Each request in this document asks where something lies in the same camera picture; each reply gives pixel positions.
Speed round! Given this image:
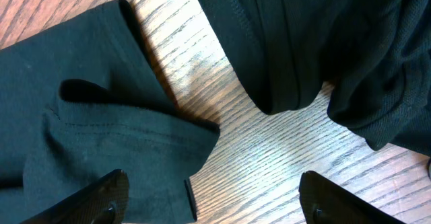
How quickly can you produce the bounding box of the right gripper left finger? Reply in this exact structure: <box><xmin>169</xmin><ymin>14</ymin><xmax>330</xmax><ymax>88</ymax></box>
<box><xmin>22</xmin><ymin>169</ymin><xmax>129</xmax><ymax>224</ymax></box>

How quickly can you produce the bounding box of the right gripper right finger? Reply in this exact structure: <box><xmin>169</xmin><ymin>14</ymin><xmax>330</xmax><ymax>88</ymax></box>
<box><xmin>299</xmin><ymin>171</ymin><xmax>403</xmax><ymax>224</ymax></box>

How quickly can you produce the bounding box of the black t-shirt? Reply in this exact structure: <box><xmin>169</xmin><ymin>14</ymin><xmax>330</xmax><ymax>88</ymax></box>
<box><xmin>1</xmin><ymin>0</ymin><xmax>220</xmax><ymax>223</ymax></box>

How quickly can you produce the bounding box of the black garment with white logo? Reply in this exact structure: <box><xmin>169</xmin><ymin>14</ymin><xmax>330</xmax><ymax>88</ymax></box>
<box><xmin>198</xmin><ymin>0</ymin><xmax>430</xmax><ymax>155</ymax></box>

